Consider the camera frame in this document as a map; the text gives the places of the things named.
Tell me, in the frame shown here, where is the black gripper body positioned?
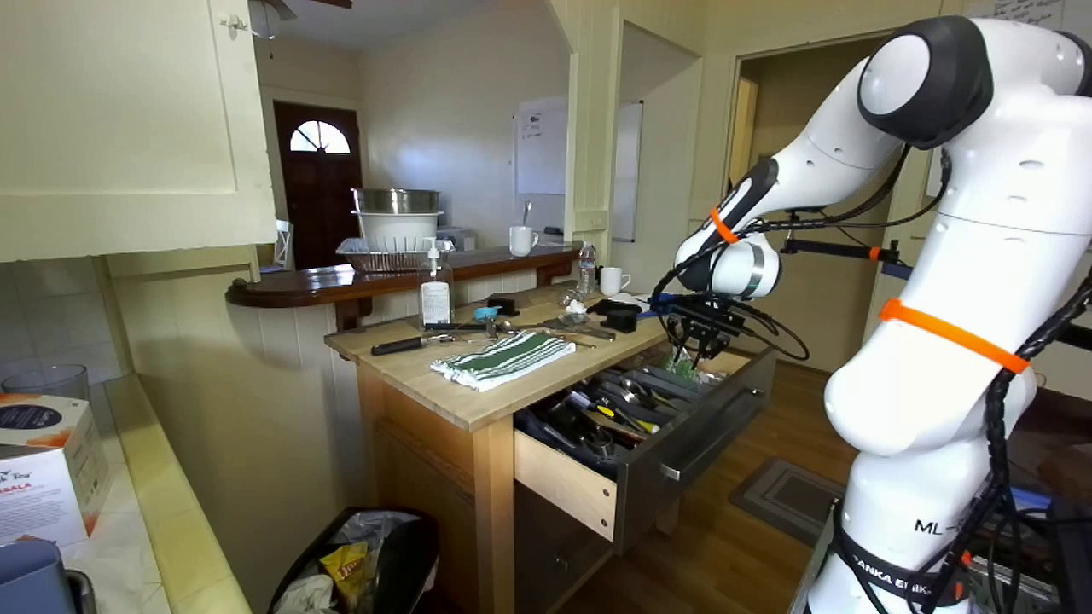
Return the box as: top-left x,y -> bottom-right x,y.
663,290 -> 759,343

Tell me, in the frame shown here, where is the grey drawer with utensils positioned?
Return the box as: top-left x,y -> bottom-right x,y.
511,343 -> 783,547

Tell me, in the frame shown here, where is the grey metal utensil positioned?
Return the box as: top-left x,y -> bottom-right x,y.
618,364 -> 702,409

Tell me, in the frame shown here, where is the black pouch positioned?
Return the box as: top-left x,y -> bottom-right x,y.
587,297 -> 647,334

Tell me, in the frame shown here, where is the small white mug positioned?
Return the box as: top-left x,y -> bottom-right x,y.
599,261 -> 636,299

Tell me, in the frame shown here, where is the cream interior door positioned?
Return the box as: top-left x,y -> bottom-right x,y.
745,63 -> 916,374

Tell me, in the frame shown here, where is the clear plastic water bottle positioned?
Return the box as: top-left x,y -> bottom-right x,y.
569,242 -> 604,304

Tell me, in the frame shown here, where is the black kitchen spatula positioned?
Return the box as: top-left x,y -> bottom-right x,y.
514,390 -> 628,475

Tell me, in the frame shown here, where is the grey floor mat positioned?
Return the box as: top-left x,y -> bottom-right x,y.
728,458 -> 849,550

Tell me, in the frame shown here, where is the green striped white towel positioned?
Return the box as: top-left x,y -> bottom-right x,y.
428,327 -> 581,397

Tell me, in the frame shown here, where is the white mug with spoon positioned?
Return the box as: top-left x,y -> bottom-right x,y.
505,202 -> 544,258

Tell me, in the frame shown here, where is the white soap pump bottle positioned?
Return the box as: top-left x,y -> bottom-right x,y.
415,239 -> 453,330

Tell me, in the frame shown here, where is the wooden kitchen island cabinet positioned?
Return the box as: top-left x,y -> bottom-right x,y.
326,282 -> 701,614

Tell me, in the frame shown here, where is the white plastic basket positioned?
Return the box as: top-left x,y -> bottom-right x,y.
356,208 -> 444,256

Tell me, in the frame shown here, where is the steel cooking pot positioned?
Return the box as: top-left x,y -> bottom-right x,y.
348,184 -> 444,219

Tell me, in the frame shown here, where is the dark wooden bar counter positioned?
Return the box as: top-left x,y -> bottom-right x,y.
222,242 -> 584,334

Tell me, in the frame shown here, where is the black trash bin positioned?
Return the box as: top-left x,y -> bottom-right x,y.
266,503 -> 444,614

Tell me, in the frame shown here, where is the dark door with arched window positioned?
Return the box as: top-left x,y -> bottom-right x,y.
270,98 -> 366,272

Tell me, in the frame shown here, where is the clear glass jar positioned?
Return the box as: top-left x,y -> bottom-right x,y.
270,215 -> 297,272

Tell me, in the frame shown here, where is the white cardboard box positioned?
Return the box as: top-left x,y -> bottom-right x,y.
0,391 -> 113,556

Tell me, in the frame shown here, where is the dark blue container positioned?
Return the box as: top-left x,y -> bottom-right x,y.
0,534 -> 98,614

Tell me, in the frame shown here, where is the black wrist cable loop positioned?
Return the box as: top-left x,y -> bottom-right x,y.
644,256 -> 817,364

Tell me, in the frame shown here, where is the short orange cable strap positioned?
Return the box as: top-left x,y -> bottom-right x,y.
705,204 -> 745,248

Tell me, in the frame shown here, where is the yellow black handled tool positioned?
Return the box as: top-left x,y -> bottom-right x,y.
584,391 -> 663,443

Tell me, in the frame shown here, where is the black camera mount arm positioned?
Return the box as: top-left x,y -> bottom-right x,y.
783,236 -> 916,278

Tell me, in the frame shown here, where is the grey drawer with bar handle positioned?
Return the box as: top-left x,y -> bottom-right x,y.
511,481 -> 628,574
514,521 -> 686,614

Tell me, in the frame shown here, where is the long orange cable strap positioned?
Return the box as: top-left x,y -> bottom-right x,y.
876,297 -> 1035,380

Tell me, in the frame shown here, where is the black handled knife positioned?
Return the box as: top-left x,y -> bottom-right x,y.
368,327 -> 456,358

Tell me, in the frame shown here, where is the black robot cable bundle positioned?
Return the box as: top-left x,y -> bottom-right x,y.
831,268 -> 1092,614

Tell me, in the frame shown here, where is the cream wall cupboard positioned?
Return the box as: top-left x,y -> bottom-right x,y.
0,0 -> 280,265

